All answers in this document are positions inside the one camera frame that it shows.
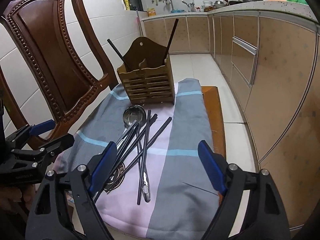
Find round coaster with lettering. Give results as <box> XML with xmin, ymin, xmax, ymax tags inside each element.
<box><xmin>104</xmin><ymin>163</ymin><xmax>125</xmax><ymax>193</ymax></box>

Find brown wooden utensil holder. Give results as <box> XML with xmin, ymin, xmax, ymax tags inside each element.
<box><xmin>117</xmin><ymin>37</ymin><xmax>175</xmax><ymax>105</ymax></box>

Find black chopstick bundle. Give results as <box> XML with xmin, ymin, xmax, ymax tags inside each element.
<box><xmin>93</xmin><ymin>113</ymin><xmax>158</xmax><ymax>203</ymax></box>

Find steel spoon patterned handle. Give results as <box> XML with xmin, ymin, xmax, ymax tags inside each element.
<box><xmin>137</xmin><ymin>127</ymin><xmax>151</xmax><ymax>205</ymax></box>

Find beige kitchen base cabinets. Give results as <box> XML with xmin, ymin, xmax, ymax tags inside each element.
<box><xmin>143</xmin><ymin>1</ymin><xmax>319</xmax><ymax>229</ymax></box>

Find black chopstick vertical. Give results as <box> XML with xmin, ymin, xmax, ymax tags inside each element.
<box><xmin>137</xmin><ymin>109</ymin><xmax>151</xmax><ymax>205</ymax></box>

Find chrome sink faucet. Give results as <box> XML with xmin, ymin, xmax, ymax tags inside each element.
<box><xmin>163</xmin><ymin>0</ymin><xmax>174</xmax><ymax>12</ymax></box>

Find grey pink checked cloth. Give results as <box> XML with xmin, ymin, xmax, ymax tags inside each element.
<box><xmin>54</xmin><ymin>79</ymin><xmax>219</xmax><ymax>239</ymax></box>

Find black chopstick rightmost diagonal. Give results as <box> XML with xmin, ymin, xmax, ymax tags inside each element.
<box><xmin>118</xmin><ymin>117</ymin><xmax>172</xmax><ymax>179</ymax></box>

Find yellow box on counter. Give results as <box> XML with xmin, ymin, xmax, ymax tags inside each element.
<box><xmin>147</xmin><ymin>8</ymin><xmax>156</xmax><ymax>17</ymax></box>

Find steel ladle spoon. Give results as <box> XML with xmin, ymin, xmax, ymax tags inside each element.
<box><xmin>116</xmin><ymin>105</ymin><xmax>146</xmax><ymax>149</ymax></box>

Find yellow bottle on ledge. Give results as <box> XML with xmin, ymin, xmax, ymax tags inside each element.
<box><xmin>124</xmin><ymin>0</ymin><xmax>131</xmax><ymax>10</ymax></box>

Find carved brown wooden chair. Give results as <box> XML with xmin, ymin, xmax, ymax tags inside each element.
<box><xmin>0</xmin><ymin>0</ymin><xmax>119</xmax><ymax>151</ymax></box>

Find person left hand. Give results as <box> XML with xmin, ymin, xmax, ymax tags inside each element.
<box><xmin>0</xmin><ymin>185</ymin><xmax>36</xmax><ymax>211</ymax></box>

